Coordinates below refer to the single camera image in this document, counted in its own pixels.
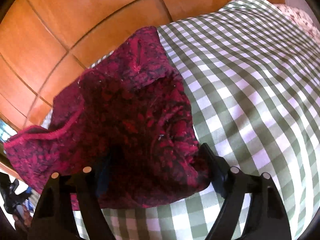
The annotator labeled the maroon floral long-sleeve shirt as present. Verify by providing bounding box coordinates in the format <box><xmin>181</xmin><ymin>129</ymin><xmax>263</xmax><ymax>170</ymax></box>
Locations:
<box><xmin>4</xmin><ymin>27</ymin><xmax>209</xmax><ymax>209</ymax></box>

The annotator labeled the person's left hand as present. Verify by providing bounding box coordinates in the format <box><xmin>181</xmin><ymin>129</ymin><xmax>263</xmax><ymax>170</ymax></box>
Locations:
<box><xmin>12</xmin><ymin>205</ymin><xmax>33</xmax><ymax>233</ymax></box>

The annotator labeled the green white checkered bedsheet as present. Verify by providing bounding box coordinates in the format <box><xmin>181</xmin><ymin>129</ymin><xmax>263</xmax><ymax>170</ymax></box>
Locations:
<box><xmin>41</xmin><ymin>0</ymin><xmax>320</xmax><ymax>240</ymax></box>

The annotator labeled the wooden panelled wardrobe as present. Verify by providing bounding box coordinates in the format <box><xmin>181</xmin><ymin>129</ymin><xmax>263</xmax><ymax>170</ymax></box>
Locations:
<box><xmin>1</xmin><ymin>0</ymin><xmax>284</xmax><ymax>130</ymax></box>

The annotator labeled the floral patterned pillow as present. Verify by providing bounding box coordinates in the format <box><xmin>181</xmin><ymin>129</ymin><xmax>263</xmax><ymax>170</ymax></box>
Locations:
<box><xmin>274</xmin><ymin>4</ymin><xmax>320</xmax><ymax>44</ymax></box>

